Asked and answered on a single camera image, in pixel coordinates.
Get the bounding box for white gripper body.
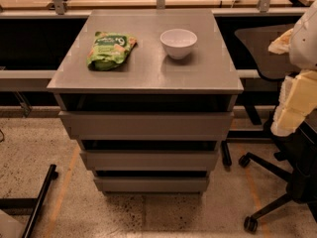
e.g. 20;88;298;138
270;76;293;137

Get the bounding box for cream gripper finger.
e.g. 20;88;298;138
276;108;305;132
285;69;317;115

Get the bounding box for grey drawer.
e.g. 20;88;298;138
80;151;219;172
94;178;209;193
59;111;233;141

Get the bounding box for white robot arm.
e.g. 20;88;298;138
268;1;317;137

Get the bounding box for grey drawer cabinet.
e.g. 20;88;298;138
48;9;243;179

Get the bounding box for grey bottom drawer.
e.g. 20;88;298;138
94;178;209;193

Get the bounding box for grey top drawer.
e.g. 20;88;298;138
59;111;233;141

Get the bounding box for black office chair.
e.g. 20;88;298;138
237;23;317;232

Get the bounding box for white bowl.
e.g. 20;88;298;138
160;29;197;60

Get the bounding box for green snack bag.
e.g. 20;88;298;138
86;32;137;71

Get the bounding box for black stand leg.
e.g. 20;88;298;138
0;165;58;238

